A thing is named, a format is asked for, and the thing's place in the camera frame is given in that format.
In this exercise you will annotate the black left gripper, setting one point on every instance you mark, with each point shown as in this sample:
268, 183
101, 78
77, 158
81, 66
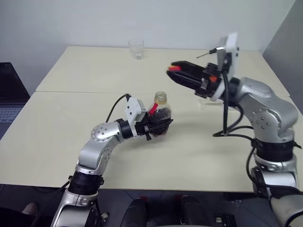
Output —
145, 128

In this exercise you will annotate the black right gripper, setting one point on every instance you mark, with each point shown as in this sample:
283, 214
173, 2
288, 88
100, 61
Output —
209, 85

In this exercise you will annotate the red bottle cap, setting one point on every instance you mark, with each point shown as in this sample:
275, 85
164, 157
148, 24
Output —
175, 68

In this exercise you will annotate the small bottle with dark liquid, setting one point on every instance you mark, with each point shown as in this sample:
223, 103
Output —
161, 99

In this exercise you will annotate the clear wine glass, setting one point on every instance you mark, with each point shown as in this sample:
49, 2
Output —
206, 103

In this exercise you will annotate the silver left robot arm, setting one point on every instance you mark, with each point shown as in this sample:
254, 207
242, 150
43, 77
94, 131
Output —
104, 134

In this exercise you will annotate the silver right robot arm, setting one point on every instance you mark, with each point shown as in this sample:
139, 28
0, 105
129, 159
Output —
267, 111

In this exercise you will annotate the orange and black screwdriver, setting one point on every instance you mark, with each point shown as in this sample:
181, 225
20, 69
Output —
214, 50

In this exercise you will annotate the clear glass tumbler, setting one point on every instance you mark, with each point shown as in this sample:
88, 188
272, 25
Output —
136, 48

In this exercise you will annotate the dark rounded shape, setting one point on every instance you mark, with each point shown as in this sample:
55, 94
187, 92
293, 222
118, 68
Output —
189, 211
138, 212

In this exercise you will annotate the small white knob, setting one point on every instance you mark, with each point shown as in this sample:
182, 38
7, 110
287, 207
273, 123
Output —
104, 215

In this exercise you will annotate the pale shoe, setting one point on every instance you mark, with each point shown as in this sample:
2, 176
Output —
30, 208

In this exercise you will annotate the black laptop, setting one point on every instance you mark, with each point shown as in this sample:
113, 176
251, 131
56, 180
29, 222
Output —
10, 85

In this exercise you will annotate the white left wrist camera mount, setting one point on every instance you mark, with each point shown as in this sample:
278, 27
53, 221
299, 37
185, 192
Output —
133, 107

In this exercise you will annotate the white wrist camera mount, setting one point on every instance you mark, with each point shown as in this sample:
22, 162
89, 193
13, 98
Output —
232, 54
133, 107

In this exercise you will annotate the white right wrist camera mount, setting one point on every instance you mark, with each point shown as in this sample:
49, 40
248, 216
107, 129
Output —
232, 54

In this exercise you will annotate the black floor bracket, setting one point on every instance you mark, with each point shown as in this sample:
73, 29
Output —
224, 221

